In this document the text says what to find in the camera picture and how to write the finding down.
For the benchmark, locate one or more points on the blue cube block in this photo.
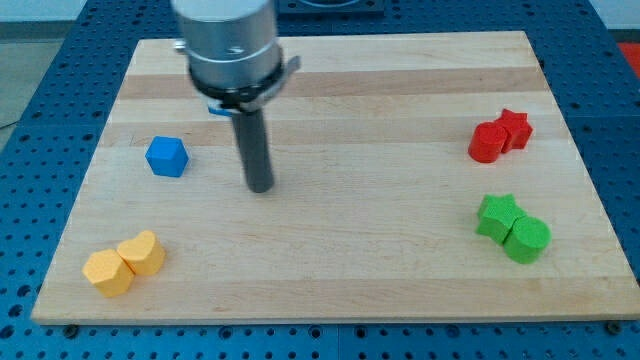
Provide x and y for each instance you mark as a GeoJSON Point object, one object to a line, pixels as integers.
{"type": "Point", "coordinates": [167, 156]}

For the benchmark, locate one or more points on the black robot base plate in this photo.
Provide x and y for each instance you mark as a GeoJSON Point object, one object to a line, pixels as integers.
{"type": "Point", "coordinates": [306, 7]}

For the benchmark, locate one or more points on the wooden board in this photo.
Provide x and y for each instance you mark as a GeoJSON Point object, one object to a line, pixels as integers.
{"type": "Point", "coordinates": [373, 214]}

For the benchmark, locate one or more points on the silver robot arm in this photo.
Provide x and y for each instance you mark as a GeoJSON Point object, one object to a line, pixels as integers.
{"type": "Point", "coordinates": [235, 60]}

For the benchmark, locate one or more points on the green cylinder block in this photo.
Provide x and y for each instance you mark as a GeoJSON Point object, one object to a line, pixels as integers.
{"type": "Point", "coordinates": [527, 240]}

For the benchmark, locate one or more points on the yellow heart block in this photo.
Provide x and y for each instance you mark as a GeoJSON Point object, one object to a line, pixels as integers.
{"type": "Point", "coordinates": [144, 254]}

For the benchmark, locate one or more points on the green star block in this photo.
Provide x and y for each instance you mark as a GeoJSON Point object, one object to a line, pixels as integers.
{"type": "Point", "coordinates": [497, 215]}

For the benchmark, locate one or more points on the red cylinder block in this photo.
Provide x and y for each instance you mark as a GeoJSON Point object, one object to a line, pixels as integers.
{"type": "Point", "coordinates": [487, 142]}

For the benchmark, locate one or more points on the red star block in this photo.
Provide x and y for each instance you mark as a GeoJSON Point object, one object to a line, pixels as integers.
{"type": "Point", "coordinates": [517, 127]}

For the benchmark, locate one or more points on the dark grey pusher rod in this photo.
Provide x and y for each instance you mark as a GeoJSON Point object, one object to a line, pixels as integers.
{"type": "Point", "coordinates": [252, 142]}

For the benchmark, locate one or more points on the yellow hexagon block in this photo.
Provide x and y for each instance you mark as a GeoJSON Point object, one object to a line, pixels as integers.
{"type": "Point", "coordinates": [108, 273]}

